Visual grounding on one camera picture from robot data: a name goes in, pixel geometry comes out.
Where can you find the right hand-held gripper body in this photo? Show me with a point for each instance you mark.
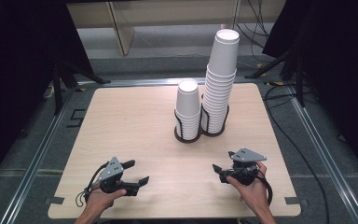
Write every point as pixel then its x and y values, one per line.
pixel 247 155

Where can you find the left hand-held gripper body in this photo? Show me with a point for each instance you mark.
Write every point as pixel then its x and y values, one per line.
pixel 112 172

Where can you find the tall stack of white cups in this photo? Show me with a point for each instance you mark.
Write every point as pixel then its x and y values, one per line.
pixel 220 77

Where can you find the person's left hand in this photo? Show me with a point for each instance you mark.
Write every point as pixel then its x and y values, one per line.
pixel 101 202

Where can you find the person's right hand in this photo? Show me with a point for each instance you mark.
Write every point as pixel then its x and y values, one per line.
pixel 256 194

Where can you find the short stack of white cups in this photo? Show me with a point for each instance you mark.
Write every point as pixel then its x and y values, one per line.
pixel 188 105

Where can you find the yellow tape bits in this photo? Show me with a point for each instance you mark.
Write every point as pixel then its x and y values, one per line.
pixel 275 83

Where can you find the black metal stand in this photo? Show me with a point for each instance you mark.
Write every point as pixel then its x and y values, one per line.
pixel 57 90
pixel 299 81

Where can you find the black curtain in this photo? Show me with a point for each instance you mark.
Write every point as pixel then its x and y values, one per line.
pixel 338 62
pixel 15 77

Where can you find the metal floor rail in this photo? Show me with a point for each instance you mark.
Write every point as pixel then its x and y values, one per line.
pixel 155 81
pixel 34 161
pixel 329 161

